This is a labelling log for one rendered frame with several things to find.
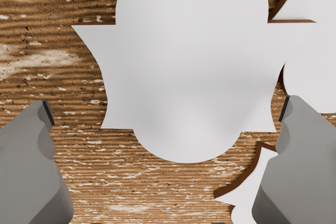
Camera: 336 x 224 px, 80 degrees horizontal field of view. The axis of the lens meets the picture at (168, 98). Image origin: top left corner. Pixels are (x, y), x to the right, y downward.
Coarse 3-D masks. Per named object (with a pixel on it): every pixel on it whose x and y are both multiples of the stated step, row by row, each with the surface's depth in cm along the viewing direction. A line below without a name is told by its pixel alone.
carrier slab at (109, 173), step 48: (0, 0) 11; (48, 0) 11; (96, 0) 11; (0, 48) 13; (48, 48) 13; (0, 96) 15; (48, 96) 15; (96, 96) 15; (96, 144) 17; (240, 144) 17; (96, 192) 20; (144, 192) 20; (192, 192) 20
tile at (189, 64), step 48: (144, 0) 10; (192, 0) 10; (240, 0) 10; (96, 48) 12; (144, 48) 11; (192, 48) 11; (240, 48) 11; (288, 48) 11; (144, 96) 13; (192, 96) 13; (240, 96) 13; (144, 144) 16; (192, 144) 16
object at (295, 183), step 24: (288, 96) 10; (288, 120) 9; (312, 120) 8; (288, 144) 7; (312, 144) 7; (288, 168) 6; (312, 168) 6; (264, 192) 6; (288, 192) 6; (312, 192) 6; (264, 216) 6; (288, 216) 5; (312, 216) 5
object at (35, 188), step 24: (24, 120) 9; (48, 120) 11; (0, 144) 8; (24, 144) 8; (48, 144) 9; (0, 168) 7; (24, 168) 7; (48, 168) 7; (0, 192) 6; (24, 192) 6; (48, 192) 6; (0, 216) 5; (24, 216) 5; (48, 216) 6; (72, 216) 7
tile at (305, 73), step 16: (288, 0) 11; (304, 0) 11; (320, 0) 10; (272, 16) 11; (288, 16) 11; (304, 16) 11; (320, 16) 11; (320, 32) 11; (304, 48) 12; (320, 48) 12; (288, 64) 12; (304, 64) 12; (320, 64) 12; (288, 80) 13; (304, 80) 13; (320, 80) 13; (304, 96) 13; (320, 96) 13; (320, 112) 14
